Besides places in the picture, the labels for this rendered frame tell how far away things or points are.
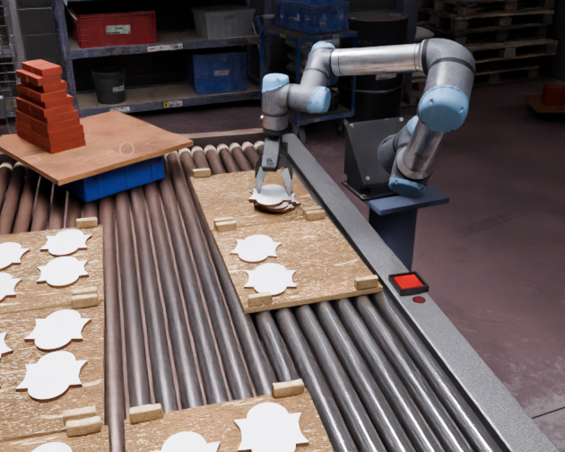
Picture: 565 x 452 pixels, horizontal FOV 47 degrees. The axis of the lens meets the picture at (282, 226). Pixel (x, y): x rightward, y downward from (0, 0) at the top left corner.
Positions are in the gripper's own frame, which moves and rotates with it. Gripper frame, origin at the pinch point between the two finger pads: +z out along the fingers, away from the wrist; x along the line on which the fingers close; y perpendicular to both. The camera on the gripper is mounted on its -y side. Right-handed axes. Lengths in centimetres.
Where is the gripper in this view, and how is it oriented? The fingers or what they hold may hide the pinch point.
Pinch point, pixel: (273, 192)
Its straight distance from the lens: 199.9
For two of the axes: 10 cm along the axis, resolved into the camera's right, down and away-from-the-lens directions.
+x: -10.0, -0.5, 0.7
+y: 0.8, -4.6, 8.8
